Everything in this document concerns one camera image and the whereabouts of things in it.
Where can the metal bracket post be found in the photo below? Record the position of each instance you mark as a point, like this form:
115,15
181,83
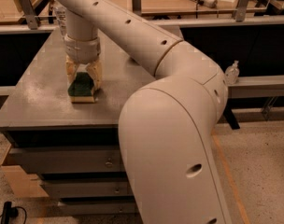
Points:
240,11
29,14
137,7

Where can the top grey drawer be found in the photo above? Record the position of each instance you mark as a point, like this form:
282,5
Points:
67,160

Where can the right metal bracket post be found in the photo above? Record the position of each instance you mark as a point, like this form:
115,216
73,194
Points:
240,11

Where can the grey drawer cabinet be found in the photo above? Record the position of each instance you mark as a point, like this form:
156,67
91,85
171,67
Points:
38,113

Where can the clear plastic water bottle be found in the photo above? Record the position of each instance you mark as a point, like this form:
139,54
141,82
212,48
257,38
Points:
59,11

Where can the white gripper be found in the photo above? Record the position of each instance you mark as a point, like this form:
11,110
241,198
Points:
82,51

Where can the left metal bracket post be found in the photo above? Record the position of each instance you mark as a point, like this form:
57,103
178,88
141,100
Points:
29,14

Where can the green and yellow sponge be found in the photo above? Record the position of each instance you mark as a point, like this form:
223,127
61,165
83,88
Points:
82,89

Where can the middle metal bracket post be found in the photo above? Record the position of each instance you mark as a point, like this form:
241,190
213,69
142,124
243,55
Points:
137,7

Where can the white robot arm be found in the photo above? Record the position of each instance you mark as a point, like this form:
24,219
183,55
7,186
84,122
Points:
164,127

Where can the middle grey drawer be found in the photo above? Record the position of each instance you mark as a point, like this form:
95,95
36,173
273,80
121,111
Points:
86,188

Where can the bottom grey drawer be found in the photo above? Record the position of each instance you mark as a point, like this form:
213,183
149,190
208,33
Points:
106,207

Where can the hand sanitizer pump bottle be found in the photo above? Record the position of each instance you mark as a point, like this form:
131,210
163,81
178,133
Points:
232,73

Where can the grey drawer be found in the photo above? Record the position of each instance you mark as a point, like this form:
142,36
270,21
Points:
67,160
86,188
106,207

